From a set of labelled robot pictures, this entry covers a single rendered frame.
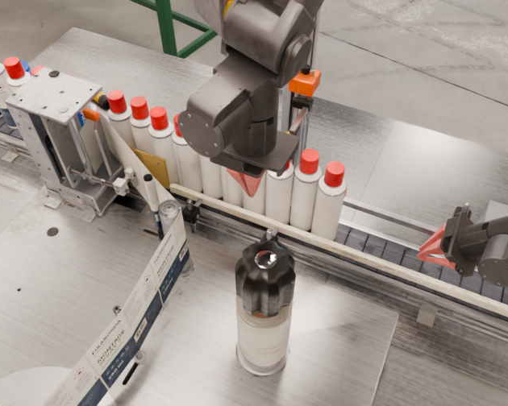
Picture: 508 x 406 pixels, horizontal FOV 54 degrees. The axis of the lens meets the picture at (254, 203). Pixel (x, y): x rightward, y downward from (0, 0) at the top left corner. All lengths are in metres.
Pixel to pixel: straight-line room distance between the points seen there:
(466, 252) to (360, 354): 0.25
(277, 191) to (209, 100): 0.47
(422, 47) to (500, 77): 0.47
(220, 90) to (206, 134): 0.05
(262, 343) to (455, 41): 2.80
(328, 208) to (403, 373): 0.33
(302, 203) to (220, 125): 0.48
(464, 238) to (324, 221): 0.25
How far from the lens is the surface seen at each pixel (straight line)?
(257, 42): 0.50
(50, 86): 1.01
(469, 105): 2.89
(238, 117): 0.51
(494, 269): 0.83
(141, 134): 1.05
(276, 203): 0.97
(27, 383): 0.95
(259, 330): 0.73
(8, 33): 3.54
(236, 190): 1.01
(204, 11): 0.83
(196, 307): 0.95
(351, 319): 0.95
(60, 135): 1.01
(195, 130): 0.52
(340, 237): 1.04
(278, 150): 0.62
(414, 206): 1.19
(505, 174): 1.34
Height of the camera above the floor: 1.72
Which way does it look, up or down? 51 degrees down
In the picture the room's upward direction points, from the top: straight up
